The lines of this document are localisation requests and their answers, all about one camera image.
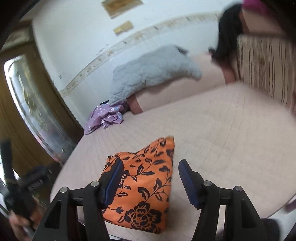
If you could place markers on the magenta cloth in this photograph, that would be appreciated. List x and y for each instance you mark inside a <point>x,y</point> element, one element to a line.
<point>255,6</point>

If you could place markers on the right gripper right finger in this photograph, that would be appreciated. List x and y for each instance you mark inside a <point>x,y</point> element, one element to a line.
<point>192,182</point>

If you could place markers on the pink bolster cushion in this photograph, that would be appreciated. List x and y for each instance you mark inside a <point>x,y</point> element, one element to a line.
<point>213,75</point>

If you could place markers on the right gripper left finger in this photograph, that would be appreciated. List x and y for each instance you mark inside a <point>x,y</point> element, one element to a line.
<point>109,183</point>

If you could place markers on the beige wall switches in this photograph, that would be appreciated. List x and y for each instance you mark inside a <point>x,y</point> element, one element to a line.
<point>124,27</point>

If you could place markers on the wooden stained-glass door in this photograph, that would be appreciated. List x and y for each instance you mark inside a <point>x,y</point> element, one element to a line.
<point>34,116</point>

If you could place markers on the person's left hand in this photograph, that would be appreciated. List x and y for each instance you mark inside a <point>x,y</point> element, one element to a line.
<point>19,223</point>

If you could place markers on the grey quilted pillow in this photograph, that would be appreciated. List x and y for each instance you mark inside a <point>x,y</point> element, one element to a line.
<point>166,63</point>

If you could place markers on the purple floral garment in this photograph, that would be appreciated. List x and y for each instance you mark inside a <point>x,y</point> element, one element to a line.
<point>105,115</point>

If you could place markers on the striped floral back cushion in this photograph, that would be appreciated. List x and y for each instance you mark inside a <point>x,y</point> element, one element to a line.
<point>267,63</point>

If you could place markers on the orange black floral shirt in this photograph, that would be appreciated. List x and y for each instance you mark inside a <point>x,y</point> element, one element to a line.
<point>142,198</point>

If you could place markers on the black hanging garment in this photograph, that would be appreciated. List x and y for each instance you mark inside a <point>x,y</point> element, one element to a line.
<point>230,27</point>

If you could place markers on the framed wall painting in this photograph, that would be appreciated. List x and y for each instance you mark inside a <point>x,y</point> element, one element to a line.
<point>115,8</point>

